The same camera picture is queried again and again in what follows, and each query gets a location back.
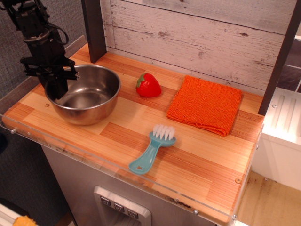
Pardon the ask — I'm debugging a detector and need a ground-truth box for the white toy sink unit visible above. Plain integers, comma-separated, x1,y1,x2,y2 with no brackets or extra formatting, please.
252,88,301,190

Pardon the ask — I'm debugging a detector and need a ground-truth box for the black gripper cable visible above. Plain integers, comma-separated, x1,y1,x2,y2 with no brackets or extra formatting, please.
46,22,70,46

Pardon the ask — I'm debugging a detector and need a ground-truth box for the dark grey right post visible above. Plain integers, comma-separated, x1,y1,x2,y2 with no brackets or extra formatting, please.
258,0,301,116

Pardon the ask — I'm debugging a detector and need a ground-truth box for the dark grey post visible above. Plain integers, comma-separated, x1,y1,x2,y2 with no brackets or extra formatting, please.
81,0,107,63
258,0,301,116

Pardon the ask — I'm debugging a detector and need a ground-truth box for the silver button panel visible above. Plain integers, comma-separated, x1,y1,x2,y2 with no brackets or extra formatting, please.
94,186,152,226

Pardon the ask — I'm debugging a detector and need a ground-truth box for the teal dish brush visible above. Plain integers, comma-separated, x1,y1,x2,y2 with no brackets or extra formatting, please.
128,124,176,175

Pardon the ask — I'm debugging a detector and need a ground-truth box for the red toy strawberry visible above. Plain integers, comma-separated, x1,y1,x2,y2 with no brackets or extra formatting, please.
136,73,162,97

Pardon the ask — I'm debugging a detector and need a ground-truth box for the clear acrylic guard rail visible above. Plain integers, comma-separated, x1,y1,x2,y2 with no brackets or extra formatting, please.
3,111,263,226

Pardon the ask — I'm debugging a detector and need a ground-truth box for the yellow object at corner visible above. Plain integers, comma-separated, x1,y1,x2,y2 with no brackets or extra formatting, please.
12,216,37,226

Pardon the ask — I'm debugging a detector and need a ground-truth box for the dark grey left post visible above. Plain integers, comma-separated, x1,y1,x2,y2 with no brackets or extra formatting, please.
81,0,107,63

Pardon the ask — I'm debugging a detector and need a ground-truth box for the stainless steel pot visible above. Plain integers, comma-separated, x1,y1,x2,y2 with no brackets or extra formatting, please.
45,65,121,125

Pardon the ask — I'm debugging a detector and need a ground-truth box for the grey toy kitchen cabinet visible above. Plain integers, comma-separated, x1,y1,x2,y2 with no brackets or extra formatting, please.
42,147,213,226

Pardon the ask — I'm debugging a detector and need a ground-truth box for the orange folded cloth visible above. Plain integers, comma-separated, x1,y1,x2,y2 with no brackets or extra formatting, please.
166,75,242,137

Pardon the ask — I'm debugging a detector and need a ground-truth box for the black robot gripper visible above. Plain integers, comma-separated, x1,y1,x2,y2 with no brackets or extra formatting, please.
20,32,79,99

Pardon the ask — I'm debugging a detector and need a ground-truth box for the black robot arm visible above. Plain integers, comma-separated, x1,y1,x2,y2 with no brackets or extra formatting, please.
0,0,79,99

